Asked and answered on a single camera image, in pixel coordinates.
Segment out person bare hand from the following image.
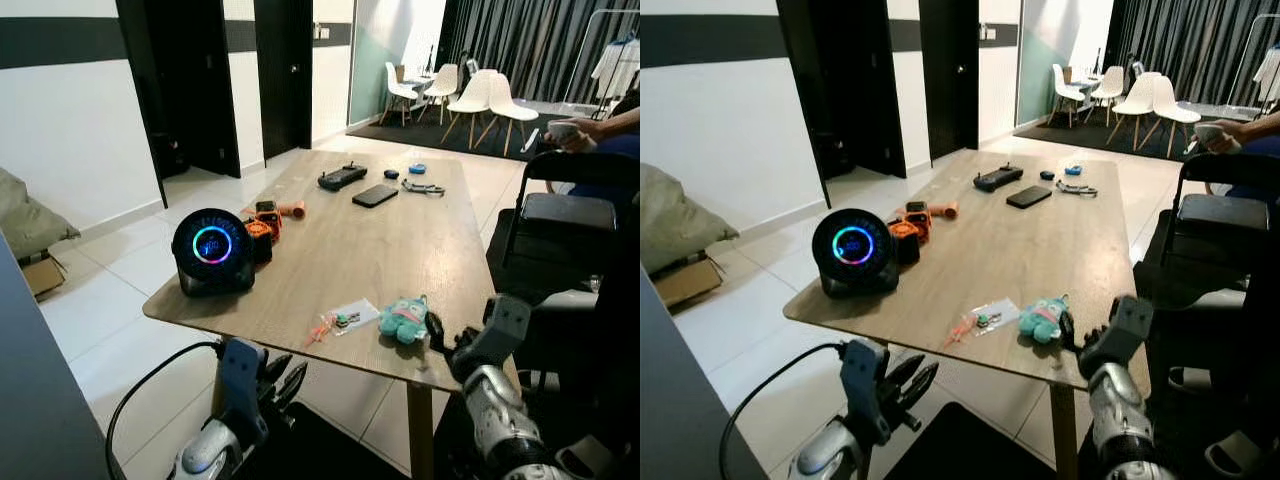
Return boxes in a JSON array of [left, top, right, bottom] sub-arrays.
[[545, 119, 603, 155], [1195, 119, 1246, 155]]

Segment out clear plastic bag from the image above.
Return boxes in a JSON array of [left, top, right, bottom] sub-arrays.
[[965, 299, 1021, 337], [324, 299, 382, 337]]

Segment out light wooden table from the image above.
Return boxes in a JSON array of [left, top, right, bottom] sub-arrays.
[[143, 150, 522, 480], [783, 150, 1153, 480]]

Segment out grey slipper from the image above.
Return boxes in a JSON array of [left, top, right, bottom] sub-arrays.
[[1166, 365, 1217, 395], [555, 439, 617, 480], [1204, 429, 1280, 478]]

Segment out orange black toy device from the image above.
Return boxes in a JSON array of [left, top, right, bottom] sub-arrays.
[[889, 201, 932, 266], [244, 200, 284, 264]]

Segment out black game controller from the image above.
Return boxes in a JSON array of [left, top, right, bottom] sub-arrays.
[[974, 164, 1024, 193], [318, 164, 368, 192]]

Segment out black folding chair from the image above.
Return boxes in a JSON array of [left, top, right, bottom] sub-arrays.
[[498, 150, 641, 301], [1135, 152, 1280, 303]]

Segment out dark floor rug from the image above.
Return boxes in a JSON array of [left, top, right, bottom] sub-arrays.
[[1012, 107, 1203, 163], [345, 104, 563, 163]]

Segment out dark grey panel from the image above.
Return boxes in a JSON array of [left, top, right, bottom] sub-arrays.
[[0, 234, 113, 480], [640, 268, 773, 480]]

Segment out brown cardboard box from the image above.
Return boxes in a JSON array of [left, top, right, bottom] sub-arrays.
[[19, 250, 70, 300], [654, 254, 724, 310]]

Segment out white chair wooden legs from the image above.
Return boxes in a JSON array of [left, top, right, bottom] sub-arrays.
[[478, 72, 542, 158], [1111, 71, 1167, 150], [443, 69, 501, 147], [1148, 75, 1203, 155], [1049, 62, 1091, 128], [420, 63, 460, 128], [1089, 65, 1127, 128], [382, 61, 422, 128]]

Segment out grey cushion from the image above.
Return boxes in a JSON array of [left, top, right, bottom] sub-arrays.
[[0, 165, 82, 263], [640, 162, 714, 277]]

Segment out narrow black door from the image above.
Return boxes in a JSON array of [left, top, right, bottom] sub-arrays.
[[252, 0, 315, 162], [917, 0, 982, 162]]

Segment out wide black door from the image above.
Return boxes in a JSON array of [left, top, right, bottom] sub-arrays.
[[114, 0, 242, 209], [775, 0, 907, 209]]

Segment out dark grey curtain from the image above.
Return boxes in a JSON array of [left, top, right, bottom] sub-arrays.
[[1104, 0, 1280, 109], [437, 0, 641, 107]]

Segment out white clothes rack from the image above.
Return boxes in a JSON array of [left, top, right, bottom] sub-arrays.
[[1225, 40, 1280, 117], [563, 9, 641, 113]]

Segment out teal plush keychain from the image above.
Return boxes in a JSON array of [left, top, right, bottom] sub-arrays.
[[1017, 294, 1070, 347], [378, 294, 432, 347]]

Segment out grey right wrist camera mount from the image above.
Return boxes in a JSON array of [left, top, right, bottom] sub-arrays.
[[1079, 294, 1157, 381], [455, 294, 534, 384]]

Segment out round black glowing-ring fan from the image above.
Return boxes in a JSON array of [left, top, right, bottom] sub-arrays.
[[811, 208, 895, 300], [171, 208, 258, 299]]

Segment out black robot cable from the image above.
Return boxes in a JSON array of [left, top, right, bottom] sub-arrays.
[[720, 341, 847, 480], [104, 339, 227, 480]]

